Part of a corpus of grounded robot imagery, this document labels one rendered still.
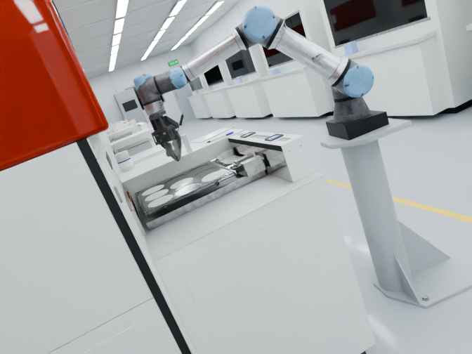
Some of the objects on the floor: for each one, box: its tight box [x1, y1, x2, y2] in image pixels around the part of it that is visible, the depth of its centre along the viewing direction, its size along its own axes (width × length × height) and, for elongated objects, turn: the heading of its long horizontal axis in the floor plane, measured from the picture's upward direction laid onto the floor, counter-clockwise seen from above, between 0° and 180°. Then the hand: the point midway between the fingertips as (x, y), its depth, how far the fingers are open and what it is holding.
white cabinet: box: [153, 176, 376, 354], centre depth 168 cm, size 64×96×82 cm, turn 70°
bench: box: [202, 61, 237, 118], centre depth 1056 cm, size 108×180×200 cm, turn 70°
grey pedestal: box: [320, 118, 472, 309], centre depth 169 cm, size 51×44×82 cm
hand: (178, 157), depth 149 cm, fingers closed
